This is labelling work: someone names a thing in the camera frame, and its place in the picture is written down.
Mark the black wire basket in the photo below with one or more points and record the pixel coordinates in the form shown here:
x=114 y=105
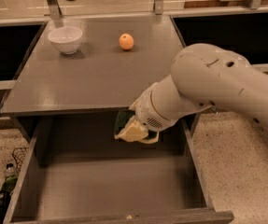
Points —
x=18 y=155

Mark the grey open top drawer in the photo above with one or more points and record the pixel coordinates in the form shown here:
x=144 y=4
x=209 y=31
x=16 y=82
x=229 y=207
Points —
x=75 y=172

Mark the white ceramic bowl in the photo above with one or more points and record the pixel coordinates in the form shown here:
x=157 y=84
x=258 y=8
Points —
x=66 y=39

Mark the green yellow sponge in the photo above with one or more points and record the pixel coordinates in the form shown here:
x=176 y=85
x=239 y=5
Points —
x=130 y=129

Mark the grey counter cabinet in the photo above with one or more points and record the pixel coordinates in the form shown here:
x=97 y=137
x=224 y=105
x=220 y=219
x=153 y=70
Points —
x=100 y=75

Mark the left metal post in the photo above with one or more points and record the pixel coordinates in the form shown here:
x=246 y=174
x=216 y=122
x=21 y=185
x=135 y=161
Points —
x=54 y=9

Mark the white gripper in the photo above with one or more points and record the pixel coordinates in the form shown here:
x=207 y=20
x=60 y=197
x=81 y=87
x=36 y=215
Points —
x=148 y=111

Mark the orange fruit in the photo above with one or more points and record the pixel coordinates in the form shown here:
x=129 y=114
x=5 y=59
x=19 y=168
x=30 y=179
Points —
x=126 y=41

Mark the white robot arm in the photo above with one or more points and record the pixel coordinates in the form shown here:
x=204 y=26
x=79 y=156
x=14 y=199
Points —
x=202 y=76

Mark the green plastic bottle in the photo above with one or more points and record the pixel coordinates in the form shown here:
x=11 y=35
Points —
x=10 y=178

